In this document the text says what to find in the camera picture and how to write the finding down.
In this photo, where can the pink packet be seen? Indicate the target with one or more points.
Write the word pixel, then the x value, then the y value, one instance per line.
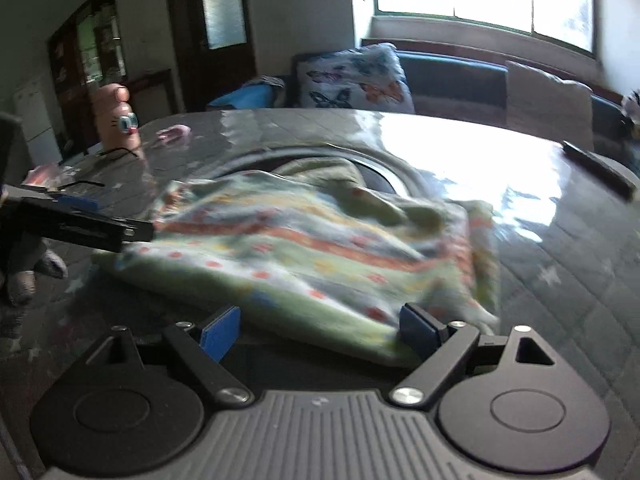
pixel 47 174

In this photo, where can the black remote control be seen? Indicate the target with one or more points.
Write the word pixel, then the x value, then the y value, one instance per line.
pixel 597 165

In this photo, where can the butterfly print pillow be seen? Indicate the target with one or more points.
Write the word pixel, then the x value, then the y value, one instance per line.
pixel 352 80

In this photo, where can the white appliance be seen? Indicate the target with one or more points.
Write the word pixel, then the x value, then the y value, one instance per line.
pixel 32 120

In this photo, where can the dark wooden glass cabinet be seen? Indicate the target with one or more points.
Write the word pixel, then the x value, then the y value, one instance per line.
pixel 85 60

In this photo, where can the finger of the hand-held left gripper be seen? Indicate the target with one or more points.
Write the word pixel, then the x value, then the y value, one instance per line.
pixel 100 227
pixel 75 201

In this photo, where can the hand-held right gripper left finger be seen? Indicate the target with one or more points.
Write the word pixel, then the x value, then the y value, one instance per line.
pixel 220 334

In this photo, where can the person's left hand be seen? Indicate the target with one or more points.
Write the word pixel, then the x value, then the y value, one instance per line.
pixel 22 282

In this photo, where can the blue cloth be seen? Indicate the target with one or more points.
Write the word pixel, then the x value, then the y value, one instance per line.
pixel 240 97

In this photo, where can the dark blue sofa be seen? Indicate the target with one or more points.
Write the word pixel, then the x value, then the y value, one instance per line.
pixel 455 82

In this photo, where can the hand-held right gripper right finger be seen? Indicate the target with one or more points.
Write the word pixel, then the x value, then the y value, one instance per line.
pixel 416 331

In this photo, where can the pink toy figure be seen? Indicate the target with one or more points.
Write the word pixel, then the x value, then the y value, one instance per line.
pixel 116 120

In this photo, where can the beige cushion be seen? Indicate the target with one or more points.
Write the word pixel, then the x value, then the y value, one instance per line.
pixel 547 105

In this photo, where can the dark wooden door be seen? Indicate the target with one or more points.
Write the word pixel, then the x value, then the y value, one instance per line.
pixel 220 20

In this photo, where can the small pink object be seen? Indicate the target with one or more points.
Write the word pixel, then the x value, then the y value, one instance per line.
pixel 174 133

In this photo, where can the striped colourful garment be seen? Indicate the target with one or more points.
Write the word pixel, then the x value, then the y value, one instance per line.
pixel 310 260

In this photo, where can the dark wooden sideboard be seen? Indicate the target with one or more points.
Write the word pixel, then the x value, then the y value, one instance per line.
pixel 152 92

